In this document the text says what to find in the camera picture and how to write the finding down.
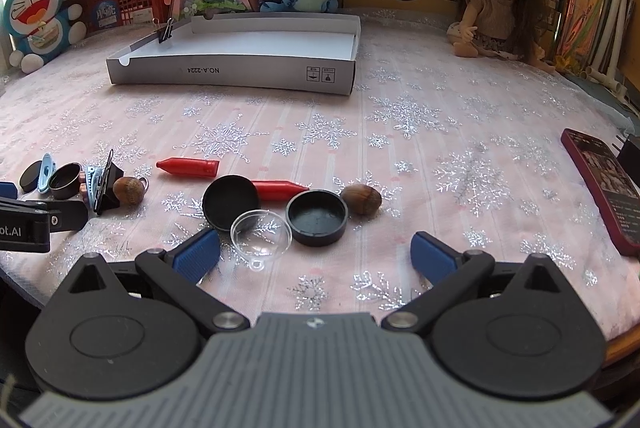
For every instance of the small black disc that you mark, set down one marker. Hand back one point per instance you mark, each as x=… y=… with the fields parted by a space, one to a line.
x=30 y=177

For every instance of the small black cup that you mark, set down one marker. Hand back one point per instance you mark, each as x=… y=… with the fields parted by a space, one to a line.
x=65 y=181

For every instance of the blue hair clip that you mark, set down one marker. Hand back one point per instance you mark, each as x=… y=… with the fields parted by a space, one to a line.
x=88 y=180

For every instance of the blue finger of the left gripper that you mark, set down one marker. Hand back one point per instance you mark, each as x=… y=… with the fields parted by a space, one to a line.
x=8 y=190

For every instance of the black binder clip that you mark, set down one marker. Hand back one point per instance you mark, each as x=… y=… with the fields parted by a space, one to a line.
x=163 y=30
x=105 y=195

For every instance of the red crayon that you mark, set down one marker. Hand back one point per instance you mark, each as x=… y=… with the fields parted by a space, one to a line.
x=189 y=167
x=277 y=190

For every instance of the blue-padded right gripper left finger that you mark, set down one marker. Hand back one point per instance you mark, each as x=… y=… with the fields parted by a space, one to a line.
x=174 y=275

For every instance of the black binder clip on tray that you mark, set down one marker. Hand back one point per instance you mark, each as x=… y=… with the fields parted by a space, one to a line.
x=163 y=30

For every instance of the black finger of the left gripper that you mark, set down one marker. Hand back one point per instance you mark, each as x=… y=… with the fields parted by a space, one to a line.
x=67 y=215

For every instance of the brown acorn nut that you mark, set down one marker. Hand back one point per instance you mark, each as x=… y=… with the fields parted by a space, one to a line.
x=130 y=191
x=362 y=199

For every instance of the white cardboard tray box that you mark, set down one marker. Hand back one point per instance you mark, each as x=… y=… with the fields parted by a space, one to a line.
x=309 y=52

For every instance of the smartphone in red case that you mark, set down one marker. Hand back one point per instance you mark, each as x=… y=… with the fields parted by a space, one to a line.
x=610 y=187

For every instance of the Doraemon plush toy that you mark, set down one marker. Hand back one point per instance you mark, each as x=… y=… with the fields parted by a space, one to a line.
x=42 y=30

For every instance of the red plastic crate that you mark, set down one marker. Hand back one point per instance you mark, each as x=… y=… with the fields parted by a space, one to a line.
x=99 y=15

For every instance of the black round cap lid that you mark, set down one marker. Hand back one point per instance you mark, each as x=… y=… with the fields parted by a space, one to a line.
x=226 y=198

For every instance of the white pipe rack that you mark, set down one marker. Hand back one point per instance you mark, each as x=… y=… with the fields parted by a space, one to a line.
x=603 y=66

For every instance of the black round cup container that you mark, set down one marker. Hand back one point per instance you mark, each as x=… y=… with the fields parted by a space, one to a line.
x=317 y=218

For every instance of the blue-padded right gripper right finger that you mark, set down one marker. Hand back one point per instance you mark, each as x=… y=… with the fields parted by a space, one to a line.
x=455 y=277

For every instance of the brown-haired doll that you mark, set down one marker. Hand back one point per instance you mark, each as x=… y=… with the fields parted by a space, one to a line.
x=504 y=29

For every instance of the clear plastic round dish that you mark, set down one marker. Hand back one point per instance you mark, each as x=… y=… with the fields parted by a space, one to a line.
x=260 y=236

